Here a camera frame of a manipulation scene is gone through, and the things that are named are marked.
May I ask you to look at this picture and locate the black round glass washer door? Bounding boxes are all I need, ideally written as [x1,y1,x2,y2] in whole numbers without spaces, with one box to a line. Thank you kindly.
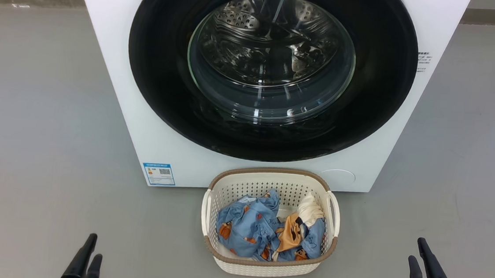
[120,0,423,173]

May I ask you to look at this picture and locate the printed text label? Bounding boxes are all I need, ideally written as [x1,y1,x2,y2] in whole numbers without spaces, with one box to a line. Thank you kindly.
[415,51,432,74]

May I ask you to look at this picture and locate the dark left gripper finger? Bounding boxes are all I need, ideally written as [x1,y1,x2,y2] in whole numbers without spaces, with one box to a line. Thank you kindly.
[61,231,98,278]
[85,253,103,278]

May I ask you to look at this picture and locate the cream laundry basket brown rim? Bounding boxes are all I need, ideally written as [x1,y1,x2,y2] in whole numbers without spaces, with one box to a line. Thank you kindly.
[196,162,344,278]

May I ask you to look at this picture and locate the white front-load washing machine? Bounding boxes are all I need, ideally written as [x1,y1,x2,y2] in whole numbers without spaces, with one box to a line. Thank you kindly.
[58,0,472,211]

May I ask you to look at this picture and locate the round white filter cover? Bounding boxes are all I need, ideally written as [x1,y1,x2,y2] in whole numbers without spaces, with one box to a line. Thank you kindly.
[319,168,357,192]

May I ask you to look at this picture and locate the stainless steel washing machine drum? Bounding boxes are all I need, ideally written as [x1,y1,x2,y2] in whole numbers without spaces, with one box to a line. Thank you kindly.
[197,0,343,93]

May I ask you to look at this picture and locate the blue energy label sticker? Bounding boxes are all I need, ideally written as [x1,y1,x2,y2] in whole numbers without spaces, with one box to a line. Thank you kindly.
[141,162,177,188]

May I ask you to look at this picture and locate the blue bear print garment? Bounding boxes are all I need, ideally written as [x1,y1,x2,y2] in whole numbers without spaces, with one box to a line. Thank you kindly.
[214,185,286,262]

